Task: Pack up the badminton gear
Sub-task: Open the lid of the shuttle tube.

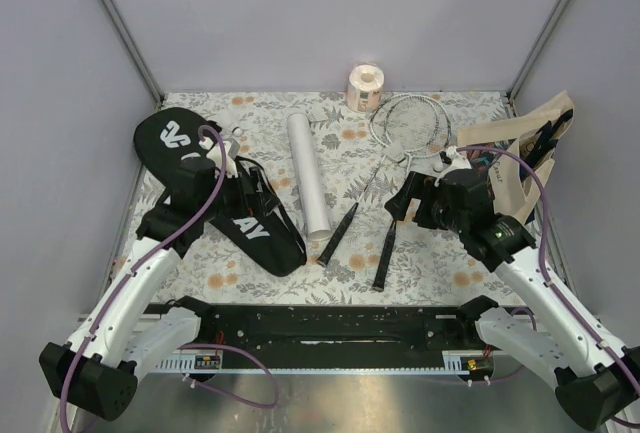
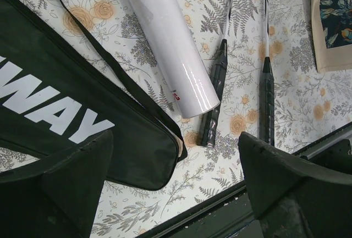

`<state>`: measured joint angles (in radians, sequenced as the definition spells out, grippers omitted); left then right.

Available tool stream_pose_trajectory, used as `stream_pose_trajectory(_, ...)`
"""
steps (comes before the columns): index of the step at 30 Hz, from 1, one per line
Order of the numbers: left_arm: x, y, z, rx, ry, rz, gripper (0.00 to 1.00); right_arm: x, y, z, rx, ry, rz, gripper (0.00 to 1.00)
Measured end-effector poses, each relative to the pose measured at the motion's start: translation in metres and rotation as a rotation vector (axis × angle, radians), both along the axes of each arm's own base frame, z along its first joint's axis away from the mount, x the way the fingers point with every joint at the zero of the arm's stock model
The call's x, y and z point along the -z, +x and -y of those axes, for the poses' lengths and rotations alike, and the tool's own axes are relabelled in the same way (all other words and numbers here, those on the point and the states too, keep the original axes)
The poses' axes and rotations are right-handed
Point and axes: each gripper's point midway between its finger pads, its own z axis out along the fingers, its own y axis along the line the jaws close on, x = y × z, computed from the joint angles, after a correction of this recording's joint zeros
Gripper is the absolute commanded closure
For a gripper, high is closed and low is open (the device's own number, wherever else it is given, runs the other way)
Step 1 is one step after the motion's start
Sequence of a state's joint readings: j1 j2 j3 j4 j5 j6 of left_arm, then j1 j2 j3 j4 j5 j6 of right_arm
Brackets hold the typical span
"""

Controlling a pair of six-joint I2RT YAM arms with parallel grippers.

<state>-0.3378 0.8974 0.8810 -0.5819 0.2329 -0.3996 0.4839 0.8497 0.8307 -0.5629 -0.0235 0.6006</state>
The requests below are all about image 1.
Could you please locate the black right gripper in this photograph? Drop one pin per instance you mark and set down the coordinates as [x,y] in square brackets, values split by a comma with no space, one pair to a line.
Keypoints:
[417,186]

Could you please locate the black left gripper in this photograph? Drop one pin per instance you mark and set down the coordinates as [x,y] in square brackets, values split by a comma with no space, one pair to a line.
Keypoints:
[248,202]

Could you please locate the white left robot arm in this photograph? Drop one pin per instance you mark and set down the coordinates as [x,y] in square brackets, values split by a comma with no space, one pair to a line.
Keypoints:
[99,367]

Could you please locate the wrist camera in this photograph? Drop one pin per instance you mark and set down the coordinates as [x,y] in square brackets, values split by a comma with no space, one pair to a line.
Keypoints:
[217,152]
[452,160]

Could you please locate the black racket bag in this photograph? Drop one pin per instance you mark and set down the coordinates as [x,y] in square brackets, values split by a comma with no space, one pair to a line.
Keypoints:
[206,181]

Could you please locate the pink toilet paper roll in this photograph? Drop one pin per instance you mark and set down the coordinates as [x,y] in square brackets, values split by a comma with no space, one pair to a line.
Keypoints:
[365,88]

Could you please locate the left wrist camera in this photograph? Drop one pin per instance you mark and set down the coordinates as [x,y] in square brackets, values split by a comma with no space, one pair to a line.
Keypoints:
[217,152]

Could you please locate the white shuttlecock tube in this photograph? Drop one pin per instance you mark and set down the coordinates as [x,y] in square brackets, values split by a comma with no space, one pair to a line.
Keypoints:
[308,177]

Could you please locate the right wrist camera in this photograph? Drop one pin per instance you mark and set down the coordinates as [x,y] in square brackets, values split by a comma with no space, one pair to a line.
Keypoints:
[452,160]

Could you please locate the left badminton racket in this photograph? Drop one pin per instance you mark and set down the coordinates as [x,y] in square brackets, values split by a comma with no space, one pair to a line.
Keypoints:
[407,127]

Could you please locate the floral table mat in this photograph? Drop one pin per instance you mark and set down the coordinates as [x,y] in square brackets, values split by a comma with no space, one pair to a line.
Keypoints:
[428,268]

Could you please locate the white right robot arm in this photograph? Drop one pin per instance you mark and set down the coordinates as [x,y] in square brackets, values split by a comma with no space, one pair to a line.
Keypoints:
[593,373]

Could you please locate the beige tote bag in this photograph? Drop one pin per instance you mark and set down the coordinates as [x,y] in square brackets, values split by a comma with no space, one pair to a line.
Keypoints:
[515,192]

